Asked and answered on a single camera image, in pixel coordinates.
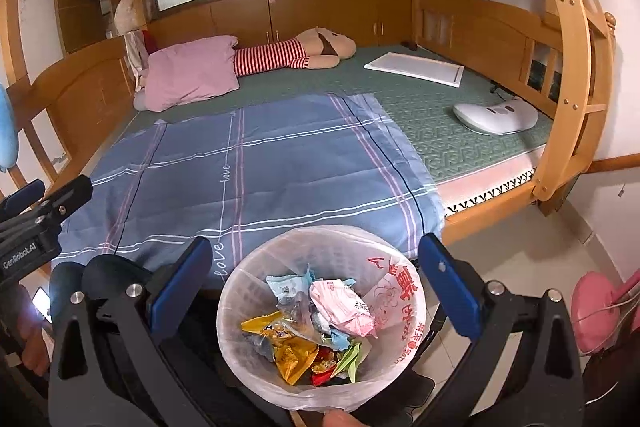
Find black chair frame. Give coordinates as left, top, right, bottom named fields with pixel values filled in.
left=395, top=307, right=451, bottom=418

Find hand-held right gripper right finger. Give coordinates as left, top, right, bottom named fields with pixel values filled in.
left=410, top=233, right=586, bottom=427

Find wooden shelf unit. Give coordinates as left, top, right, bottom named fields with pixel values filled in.
left=55, top=0, right=146, bottom=52

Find pink pillow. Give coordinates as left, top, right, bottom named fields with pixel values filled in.
left=145, top=35, right=240, bottom=112

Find wooden bunk bed frame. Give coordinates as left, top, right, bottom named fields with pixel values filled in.
left=0, top=0, right=621, bottom=258

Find wooden bed ladder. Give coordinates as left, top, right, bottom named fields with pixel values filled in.
left=500, top=0, right=621, bottom=215

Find blue plaid bed sheet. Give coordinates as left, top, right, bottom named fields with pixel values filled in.
left=52, top=93, right=446, bottom=280

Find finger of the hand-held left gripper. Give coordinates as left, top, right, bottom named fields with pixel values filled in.
left=37, top=175, right=94, bottom=228
left=0, top=179, right=45, bottom=220

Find red striped plush toy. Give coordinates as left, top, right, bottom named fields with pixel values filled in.
left=232, top=27, right=357, bottom=76

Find light blue wrapper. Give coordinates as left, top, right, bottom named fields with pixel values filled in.
left=320, top=329, right=353, bottom=350

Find red white wrapper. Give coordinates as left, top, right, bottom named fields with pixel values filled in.
left=311, top=349, right=343, bottom=385

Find wooden wall cabinets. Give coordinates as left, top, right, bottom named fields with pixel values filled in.
left=147, top=0, right=413, bottom=52

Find white bear-shaped device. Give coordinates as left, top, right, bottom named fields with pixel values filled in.
left=452, top=97, right=540, bottom=136

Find person's right hand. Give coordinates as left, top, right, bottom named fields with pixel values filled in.
left=324, top=409, right=358, bottom=427

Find pink white wrapper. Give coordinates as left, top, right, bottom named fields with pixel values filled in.
left=309, top=279, right=377, bottom=339

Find yellow snack packet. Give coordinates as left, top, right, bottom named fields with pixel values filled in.
left=241, top=311, right=321, bottom=385

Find person's left hand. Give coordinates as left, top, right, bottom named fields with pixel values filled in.
left=12, top=284, right=53, bottom=375

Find green bed mat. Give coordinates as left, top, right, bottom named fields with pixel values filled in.
left=117, top=44, right=561, bottom=185

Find white plastic waste basket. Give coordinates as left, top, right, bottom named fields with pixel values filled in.
left=216, top=224, right=427, bottom=413

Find white blue packet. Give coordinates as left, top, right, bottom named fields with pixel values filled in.
left=265, top=264, right=316, bottom=308

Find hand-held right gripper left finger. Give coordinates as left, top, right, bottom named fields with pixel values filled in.
left=47, top=236, right=296, bottom=427

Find white cloth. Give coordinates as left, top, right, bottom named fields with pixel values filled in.
left=124, top=31, right=148, bottom=80

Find green paper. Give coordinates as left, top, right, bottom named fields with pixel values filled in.
left=332, top=339, right=371, bottom=383

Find white flat board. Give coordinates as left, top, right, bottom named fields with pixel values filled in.
left=364, top=52, right=466, bottom=88

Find light blue plush toy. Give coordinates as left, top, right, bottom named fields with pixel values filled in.
left=0, top=84, right=18, bottom=172

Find white patterned mattress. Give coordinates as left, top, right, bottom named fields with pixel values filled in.
left=437, top=147, right=551, bottom=215

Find pink round object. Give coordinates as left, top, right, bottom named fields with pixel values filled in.
left=570, top=271, right=640, bottom=353

